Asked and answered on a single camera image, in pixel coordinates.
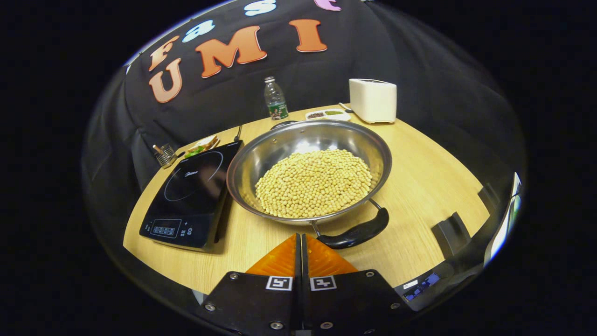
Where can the soybeans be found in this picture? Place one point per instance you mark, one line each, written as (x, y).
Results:
(315, 182)

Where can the slim grey utensil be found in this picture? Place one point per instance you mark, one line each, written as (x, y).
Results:
(345, 107)

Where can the black induction cooktop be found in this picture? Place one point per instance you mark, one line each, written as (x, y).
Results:
(191, 196)

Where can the clear plastic water bottle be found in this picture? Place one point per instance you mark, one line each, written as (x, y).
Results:
(276, 100)

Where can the sandwich with lettuce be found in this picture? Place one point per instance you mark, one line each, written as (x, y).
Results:
(201, 145)

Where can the black backdrop cloth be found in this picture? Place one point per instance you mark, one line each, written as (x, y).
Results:
(373, 56)

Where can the white divided dish of beans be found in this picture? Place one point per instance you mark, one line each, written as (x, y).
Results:
(329, 114)

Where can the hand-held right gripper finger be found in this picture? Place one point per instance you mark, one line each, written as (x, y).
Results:
(305, 266)
(298, 266)

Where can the white toaster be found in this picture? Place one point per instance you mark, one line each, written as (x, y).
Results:
(373, 100)

